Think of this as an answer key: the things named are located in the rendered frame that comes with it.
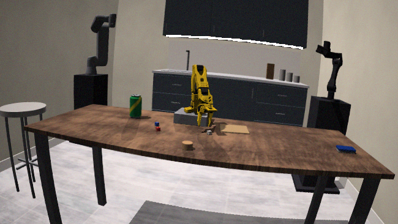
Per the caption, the tan short cylinder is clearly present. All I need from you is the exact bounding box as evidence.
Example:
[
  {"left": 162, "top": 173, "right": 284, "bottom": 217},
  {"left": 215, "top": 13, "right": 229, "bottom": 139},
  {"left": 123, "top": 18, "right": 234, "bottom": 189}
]
[{"left": 182, "top": 141, "right": 193, "bottom": 151}]

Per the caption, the green soda can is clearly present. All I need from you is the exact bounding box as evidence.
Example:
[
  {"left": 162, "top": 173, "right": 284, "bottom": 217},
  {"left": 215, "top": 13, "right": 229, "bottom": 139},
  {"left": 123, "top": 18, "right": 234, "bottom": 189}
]
[{"left": 130, "top": 94, "right": 142, "bottom": 119}]

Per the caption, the tan flat mat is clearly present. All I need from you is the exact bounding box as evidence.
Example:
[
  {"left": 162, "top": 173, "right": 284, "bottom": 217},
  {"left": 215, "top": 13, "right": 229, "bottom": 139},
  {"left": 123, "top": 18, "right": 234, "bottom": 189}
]
[{"left": 220, "top": 124, "right": 250, "bottom": 134}]

